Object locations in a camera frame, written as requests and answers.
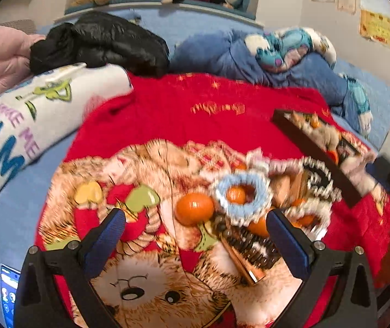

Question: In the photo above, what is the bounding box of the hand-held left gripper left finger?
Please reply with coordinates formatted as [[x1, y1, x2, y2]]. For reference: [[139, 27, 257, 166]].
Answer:
[[14, 208, 127, 328]]

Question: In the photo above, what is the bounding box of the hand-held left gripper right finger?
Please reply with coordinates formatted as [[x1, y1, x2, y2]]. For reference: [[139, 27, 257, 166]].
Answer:
[[266, 208, 378, 328]]

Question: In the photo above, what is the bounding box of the dark brown crocheted scrunchie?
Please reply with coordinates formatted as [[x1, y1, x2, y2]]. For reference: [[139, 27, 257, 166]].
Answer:
[[299, 157, 342, 202]]

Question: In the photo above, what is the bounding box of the blue white crocheted scrunchie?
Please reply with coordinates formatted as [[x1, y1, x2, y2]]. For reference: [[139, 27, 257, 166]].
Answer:
[[209, 170, 273, 227]]

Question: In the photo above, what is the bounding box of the black tray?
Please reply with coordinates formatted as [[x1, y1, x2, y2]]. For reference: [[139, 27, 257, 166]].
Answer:
[[272, 109, 377, 209]]

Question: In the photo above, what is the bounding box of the wooden comb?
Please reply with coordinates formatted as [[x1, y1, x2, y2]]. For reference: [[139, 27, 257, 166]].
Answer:
[[220, 239, 267, 286]]

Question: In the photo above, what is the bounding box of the light blue bed sheet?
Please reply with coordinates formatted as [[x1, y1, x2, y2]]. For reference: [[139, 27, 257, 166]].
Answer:
[[0, 7, 390, 281]]

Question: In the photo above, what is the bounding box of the beige fluffy scrunchie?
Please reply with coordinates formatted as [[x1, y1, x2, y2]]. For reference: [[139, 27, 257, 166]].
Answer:
[[309, 125, 342, 153]]

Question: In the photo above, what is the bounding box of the smartphone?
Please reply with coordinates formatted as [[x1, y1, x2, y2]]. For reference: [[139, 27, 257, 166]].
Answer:
[[0, 263, 21, 328]]

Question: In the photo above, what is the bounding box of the red teddy bear blanket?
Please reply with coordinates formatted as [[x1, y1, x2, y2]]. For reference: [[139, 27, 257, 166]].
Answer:
[[34, 72, 390, 328]]

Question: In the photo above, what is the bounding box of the white printed pillow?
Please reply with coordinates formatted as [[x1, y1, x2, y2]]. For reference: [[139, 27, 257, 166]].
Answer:
[[0, 63, 134, 216]]

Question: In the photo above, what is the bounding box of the teal plush toy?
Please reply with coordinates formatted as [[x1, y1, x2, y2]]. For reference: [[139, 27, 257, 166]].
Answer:
[[339, 73, 375, 134]]

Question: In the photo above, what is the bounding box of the blue plush toy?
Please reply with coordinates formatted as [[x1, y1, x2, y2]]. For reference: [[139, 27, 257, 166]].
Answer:
[[245, 27, 337, 74]]

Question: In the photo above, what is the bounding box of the blue duvet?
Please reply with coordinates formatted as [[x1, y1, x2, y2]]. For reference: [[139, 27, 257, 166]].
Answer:
[[169, 29, 353, 117]]

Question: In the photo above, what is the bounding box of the black puffer jacket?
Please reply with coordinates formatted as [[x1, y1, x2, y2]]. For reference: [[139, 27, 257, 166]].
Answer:
[[29, 12, 170, 77]]

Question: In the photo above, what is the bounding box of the pink garment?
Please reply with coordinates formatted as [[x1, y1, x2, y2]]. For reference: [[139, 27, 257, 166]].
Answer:
[[0, 25, 47, 110]]

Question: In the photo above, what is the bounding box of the dark bead bracelet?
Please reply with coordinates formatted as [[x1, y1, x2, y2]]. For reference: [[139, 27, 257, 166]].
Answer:
[[216, 215, 282, 271]]

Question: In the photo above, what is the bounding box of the yellow wall certificate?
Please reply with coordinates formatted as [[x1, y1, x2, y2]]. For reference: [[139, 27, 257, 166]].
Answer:
[[359, 10, 390, 52]]

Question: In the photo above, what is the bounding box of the pale wall certificate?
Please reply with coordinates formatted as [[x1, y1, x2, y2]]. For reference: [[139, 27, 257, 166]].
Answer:
[[337, 0, 357, 15]]

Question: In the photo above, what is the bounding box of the white blank wall sheet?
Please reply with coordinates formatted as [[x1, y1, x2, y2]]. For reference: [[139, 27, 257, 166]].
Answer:
[[360, 0, 390, 17]]

